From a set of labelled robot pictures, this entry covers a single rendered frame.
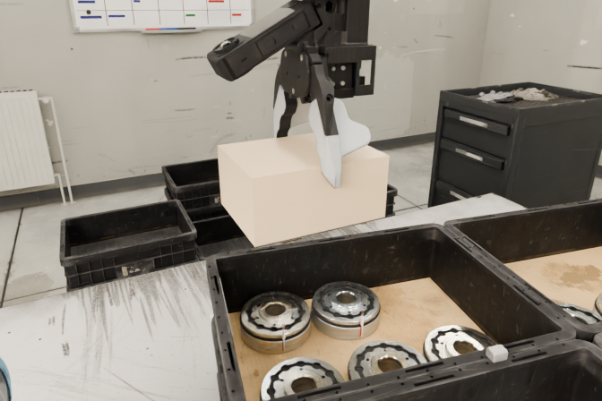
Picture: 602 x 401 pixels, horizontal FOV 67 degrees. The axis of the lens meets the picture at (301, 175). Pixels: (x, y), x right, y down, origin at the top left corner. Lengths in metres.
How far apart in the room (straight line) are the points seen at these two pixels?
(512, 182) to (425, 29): 2.53
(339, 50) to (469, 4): 4.23
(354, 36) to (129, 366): 0.66
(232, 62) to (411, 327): 0.48
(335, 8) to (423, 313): 0.48
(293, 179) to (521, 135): 1.63
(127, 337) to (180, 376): 0.15
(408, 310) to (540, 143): 1.47
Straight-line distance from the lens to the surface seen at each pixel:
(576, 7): 4.32
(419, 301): 0.79
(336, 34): 0.50
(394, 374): 0.51
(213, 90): 3.48
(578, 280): 0.94
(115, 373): 0.89
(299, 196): 0.46
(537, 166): 2.17
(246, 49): 0.45
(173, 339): 0.92
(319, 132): 0.46
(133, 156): 3.48
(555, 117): 2.15
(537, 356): 0.58
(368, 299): 0.73
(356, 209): 0.51
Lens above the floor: 1.28
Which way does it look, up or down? 21 degrees down
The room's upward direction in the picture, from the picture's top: straight up
